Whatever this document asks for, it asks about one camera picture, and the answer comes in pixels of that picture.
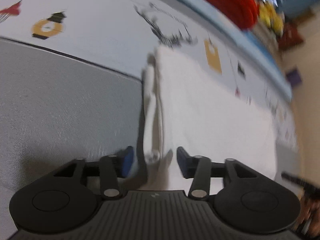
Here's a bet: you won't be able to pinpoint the purple bag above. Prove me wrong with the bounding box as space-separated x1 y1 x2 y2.
286 68 302 88

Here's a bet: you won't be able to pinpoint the printed grey bed sheet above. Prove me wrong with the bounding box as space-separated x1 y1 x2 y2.
1 0 300 239

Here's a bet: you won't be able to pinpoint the yellow plush toys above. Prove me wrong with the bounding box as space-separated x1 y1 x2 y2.
258 1 285 37

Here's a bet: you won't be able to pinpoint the white t-shirt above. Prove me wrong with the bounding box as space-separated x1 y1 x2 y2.
142 46 277 191

